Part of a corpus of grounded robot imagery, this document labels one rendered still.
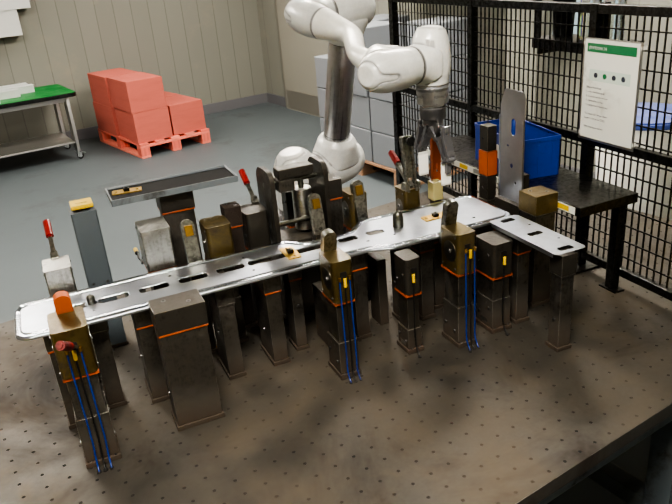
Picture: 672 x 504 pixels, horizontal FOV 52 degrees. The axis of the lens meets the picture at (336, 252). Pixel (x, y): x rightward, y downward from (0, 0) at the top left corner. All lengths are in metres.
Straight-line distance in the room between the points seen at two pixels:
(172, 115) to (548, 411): 6.03
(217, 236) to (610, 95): 1.22
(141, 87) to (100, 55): 1.44
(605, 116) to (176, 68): 7.01
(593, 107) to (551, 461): 1.13
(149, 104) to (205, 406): 5.62
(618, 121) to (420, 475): 1.21
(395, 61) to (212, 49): 7.21
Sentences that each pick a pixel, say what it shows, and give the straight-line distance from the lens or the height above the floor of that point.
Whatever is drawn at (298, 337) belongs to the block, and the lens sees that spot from 1.99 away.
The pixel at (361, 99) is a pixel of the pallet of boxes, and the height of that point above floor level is 0.65.
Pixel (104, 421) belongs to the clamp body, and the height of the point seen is 0.81.
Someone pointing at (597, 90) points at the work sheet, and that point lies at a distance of 2.27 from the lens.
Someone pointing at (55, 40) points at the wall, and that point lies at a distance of 8.37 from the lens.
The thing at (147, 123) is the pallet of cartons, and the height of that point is 0.33.
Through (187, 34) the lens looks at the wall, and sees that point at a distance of 8.80.
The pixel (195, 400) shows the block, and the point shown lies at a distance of 1.76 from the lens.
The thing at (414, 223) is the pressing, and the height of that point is 1.00.
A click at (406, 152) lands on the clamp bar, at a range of 2.15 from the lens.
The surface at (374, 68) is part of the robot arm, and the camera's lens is 1.78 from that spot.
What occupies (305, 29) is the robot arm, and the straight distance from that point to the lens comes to 2.28.
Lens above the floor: 1.75
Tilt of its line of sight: 24 degrees down
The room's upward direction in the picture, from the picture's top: 5 degrees counter-clockwise
